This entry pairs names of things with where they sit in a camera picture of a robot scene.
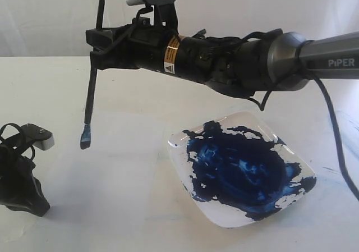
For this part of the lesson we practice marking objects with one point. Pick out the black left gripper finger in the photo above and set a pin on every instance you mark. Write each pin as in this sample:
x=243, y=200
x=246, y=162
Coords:
x=40, y=207
x=18, y=208

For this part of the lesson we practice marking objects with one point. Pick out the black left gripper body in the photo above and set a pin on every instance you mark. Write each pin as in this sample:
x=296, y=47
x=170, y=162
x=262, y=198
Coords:
x=19, y=188

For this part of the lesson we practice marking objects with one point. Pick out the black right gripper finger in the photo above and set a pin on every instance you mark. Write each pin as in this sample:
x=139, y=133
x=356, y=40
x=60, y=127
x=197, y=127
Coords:
x=99, y=40
x=103, y=61

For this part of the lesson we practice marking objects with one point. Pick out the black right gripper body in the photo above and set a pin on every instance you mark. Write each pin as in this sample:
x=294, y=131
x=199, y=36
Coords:
x=149, y=48

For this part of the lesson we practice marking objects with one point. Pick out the white paper sheet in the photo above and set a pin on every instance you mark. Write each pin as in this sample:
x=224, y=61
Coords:
x=106, y=186

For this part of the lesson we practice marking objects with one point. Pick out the black paintbrush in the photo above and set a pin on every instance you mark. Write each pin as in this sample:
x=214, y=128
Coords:
x=85, y=140

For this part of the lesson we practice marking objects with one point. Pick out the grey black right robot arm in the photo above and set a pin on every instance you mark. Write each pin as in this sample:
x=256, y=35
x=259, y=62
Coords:
x=232, y=66

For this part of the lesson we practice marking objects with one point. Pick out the white backdrop cloth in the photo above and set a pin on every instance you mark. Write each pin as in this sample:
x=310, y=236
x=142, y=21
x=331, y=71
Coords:
x=57, y=27

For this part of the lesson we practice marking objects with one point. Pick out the white square paint plate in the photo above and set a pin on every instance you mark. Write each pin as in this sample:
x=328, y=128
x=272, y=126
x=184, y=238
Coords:
x=238, y=171

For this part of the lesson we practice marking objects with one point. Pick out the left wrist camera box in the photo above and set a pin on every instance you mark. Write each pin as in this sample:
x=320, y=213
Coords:
x=38, y=136

